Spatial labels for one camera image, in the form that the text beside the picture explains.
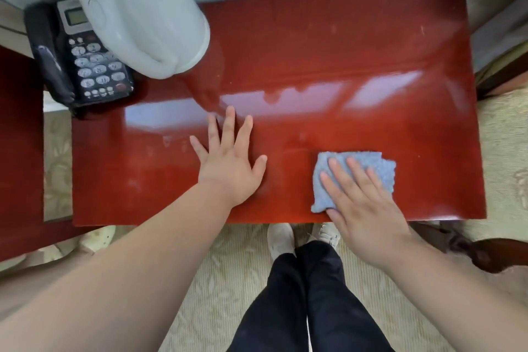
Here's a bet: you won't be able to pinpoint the person's right hand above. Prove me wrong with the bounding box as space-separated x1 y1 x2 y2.
320 157 413 272

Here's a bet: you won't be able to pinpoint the person's left hand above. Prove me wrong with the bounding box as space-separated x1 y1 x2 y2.
189 106 268 209

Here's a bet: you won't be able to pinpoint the grey-blue cleaning cloth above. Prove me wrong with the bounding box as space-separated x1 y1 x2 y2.
310 151 397 214

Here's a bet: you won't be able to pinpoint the floral upholstered wooden armchair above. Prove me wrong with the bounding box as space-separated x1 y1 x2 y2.
412 40 528 275

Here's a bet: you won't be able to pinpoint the person's right forearm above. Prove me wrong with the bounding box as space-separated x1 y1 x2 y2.
386 236 528 352

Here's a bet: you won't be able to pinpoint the person's left forearm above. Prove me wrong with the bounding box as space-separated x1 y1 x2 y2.
0 180 236 352

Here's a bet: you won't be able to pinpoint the person's right white shoe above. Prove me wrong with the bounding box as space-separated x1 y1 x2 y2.
312 222 341 251

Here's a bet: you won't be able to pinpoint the person's white shoe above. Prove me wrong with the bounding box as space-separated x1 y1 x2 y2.
312 222 341 251
267 223 296 262

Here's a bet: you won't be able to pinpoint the person's left white shoe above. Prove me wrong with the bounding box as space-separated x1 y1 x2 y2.
267 223 296 262

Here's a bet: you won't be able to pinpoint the person's black trousers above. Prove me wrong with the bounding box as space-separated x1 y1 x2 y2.
227 240 396 352

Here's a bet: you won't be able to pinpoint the red wooden table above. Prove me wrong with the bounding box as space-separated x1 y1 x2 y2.
70 0 487 228

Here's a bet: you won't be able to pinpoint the white electric kettle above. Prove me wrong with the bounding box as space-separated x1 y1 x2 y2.
52 0 211 79

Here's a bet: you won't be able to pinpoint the black telephone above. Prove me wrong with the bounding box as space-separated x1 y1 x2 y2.
23 0 136 114

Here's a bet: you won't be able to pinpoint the large red wooden desk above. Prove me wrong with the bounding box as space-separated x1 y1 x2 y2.
0 44 98 262

